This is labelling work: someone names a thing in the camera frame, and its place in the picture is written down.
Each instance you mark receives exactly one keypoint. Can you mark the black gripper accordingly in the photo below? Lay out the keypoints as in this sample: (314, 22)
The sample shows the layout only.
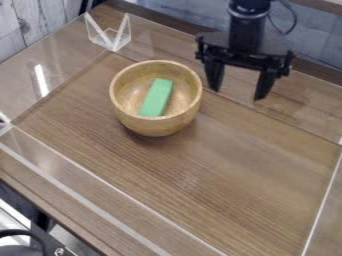
(244, 47)

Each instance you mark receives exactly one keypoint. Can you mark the green rectangular block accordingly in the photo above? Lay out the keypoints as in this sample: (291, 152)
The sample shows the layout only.
(156, 98)

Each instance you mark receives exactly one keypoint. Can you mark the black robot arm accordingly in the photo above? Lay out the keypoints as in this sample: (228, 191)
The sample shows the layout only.
(253, 5)

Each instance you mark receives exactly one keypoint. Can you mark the wooden bowl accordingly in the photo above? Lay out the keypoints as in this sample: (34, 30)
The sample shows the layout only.
(128, 89)

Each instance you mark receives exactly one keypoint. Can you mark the clear acrylic tray walls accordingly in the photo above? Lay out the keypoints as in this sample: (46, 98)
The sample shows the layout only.
(243, 184)

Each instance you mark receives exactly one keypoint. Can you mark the clear acrylic corner bracket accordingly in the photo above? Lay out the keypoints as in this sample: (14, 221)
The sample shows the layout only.
(108, 38)

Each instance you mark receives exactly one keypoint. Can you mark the black metal table bracket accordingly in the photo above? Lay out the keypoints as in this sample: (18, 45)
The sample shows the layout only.
(53, 246)

